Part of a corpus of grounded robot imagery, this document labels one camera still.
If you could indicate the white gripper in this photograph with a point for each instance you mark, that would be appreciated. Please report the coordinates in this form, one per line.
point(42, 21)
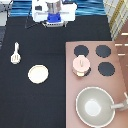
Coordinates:
point(53, 13)

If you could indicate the pink pot lid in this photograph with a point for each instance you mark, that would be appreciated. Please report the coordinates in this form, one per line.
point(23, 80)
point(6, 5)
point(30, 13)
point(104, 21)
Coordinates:
point(81, 61)

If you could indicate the cream slotted spatula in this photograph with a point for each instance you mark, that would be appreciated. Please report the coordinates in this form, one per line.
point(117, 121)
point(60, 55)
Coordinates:
point(15, 57)

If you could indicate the pink pot with food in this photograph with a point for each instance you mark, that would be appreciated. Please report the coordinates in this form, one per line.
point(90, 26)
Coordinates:
point(80, 70)

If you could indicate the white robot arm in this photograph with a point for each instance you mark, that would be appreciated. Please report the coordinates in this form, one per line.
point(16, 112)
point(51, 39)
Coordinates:
point(53, 13)

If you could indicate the cream round plate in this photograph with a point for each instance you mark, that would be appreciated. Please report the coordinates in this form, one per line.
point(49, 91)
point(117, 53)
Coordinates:
point(38, 74)

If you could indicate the black burner top left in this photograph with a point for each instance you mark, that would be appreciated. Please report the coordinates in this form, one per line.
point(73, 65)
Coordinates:
point(81, 50)

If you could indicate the pink stove top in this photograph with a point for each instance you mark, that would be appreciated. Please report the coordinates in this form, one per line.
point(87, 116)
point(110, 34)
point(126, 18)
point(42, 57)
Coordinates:
point(114, 84)

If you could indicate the black burner top right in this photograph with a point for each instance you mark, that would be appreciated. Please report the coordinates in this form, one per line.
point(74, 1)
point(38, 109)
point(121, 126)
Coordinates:
point(103, 51)

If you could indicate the black burner bottom right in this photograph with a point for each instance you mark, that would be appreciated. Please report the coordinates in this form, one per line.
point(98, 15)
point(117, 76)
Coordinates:
point(106, 69)

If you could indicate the large grey wok pan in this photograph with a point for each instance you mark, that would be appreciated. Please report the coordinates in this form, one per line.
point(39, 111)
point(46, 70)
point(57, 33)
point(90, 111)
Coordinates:
point(96, 108)

